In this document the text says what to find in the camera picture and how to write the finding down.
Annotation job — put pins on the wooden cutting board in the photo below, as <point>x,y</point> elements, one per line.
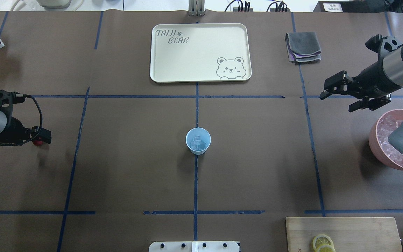
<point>349,234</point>

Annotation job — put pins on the red strawberry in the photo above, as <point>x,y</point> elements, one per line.
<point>37,142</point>

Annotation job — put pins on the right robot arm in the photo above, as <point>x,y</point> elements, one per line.
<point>373,86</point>

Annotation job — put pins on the lemon slice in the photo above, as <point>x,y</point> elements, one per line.
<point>321,239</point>
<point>325,248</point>

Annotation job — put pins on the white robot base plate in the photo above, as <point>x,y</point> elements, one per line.
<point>195,246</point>

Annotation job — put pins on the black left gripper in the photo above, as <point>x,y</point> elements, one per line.
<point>17,130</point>

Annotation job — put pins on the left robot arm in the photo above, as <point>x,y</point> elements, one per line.
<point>40,123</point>

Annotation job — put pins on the folded grey cloth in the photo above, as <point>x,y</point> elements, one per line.
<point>303,47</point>

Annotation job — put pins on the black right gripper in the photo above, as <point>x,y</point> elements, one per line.
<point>372,79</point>

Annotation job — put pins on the pink bowl of ice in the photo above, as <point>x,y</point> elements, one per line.
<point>386,139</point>

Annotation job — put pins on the cream bear serving tray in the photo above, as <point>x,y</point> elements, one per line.
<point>200,52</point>

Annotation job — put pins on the light blue plastic cup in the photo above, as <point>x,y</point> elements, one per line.
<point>206,136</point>

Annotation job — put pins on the aluminium frame post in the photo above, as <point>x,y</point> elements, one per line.
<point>196,8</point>

